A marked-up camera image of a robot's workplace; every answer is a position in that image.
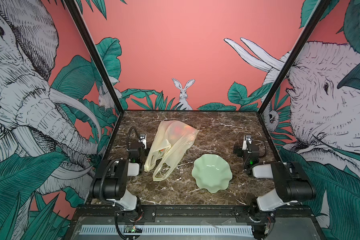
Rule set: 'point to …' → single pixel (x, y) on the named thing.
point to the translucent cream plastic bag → (175, 138)
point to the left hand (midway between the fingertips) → (145, 140)
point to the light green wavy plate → (211, 172)
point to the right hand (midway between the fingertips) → (243, 140)
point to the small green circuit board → (133, 229)
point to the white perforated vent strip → (170, 230)
